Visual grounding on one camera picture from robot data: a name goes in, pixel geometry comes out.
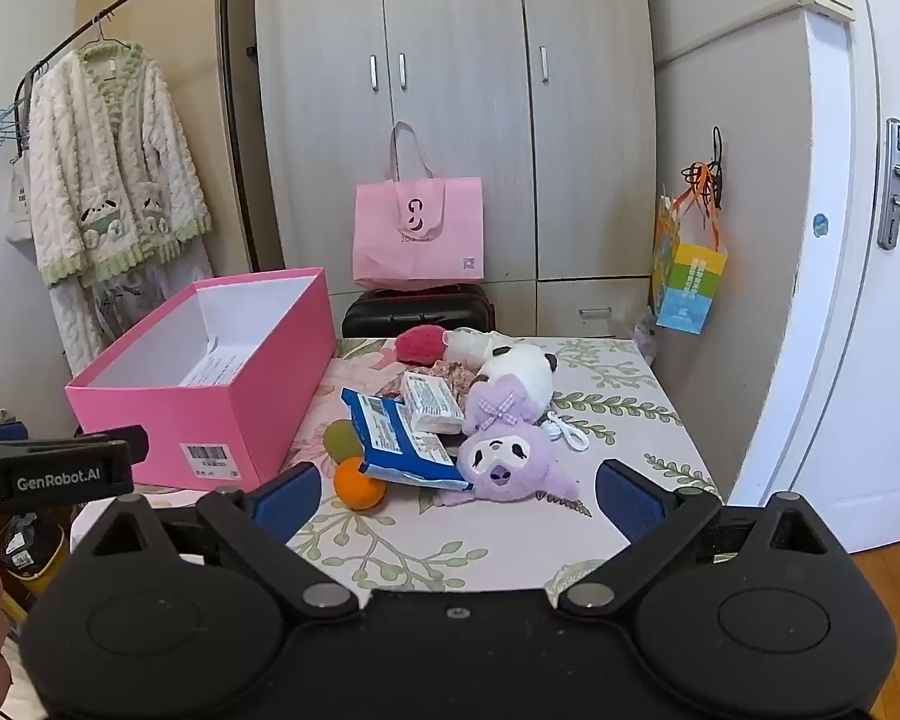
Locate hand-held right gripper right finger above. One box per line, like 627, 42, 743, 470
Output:
556, 458, 842, 614

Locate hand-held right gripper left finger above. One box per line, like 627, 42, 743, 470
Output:
81, 461, 361, 617

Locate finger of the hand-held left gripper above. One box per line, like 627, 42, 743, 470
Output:
73, 425, 150, 467

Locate pink cardboard box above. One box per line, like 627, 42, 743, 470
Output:
65, 266, 338, 491

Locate orange ball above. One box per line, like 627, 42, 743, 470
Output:
334, 456, 388, 513

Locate olive green ball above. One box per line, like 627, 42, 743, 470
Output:
322, 420, 365, 464

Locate blue snack packet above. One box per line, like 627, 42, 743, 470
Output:
341, 388, 472, 493

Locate purple plush toy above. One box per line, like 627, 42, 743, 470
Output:
433, 379, 581, 508

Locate white tissue packet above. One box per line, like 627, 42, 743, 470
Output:
400, 370, 467, 435

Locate pink floral scrunchie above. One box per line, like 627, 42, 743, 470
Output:
379, 360, 490, 403

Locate white paper sheet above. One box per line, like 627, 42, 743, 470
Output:
179, 352, 245, 389

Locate floral printed bedsheet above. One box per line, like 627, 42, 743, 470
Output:
71, 336, 725, 593

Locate pale grey garment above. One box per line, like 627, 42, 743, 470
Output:
49, 240, 215, 376

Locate white plush with brown ears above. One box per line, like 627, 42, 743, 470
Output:
469, 341, 595, 453

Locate red and white plush toy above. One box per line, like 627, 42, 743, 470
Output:
394, 325, 496, 368

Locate black suitcase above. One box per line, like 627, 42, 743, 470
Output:
342, 283, 496, 339

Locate colourful paper gift bag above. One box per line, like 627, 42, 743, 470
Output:
650, 195, 729, 335

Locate white cloth tote bag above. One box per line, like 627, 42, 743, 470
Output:
4, 154, 43, 245

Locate white door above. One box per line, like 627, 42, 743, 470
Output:
726, 0, 900, 557

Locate white green fleece cardigan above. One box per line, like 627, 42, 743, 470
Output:
26, 41, 215, 290

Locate pink tote bag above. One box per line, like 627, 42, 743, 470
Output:
352, 121, 487, 292

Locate black clothes rack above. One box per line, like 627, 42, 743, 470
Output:
11, 0, 263, 275

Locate light grey wardrobe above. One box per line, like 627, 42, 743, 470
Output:
253, 0, 658, 338

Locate orange and black cord bundle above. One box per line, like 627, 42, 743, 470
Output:
675, 127, 725, 212

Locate wire clothes hangers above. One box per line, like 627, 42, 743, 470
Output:
0, 79, 37, 145

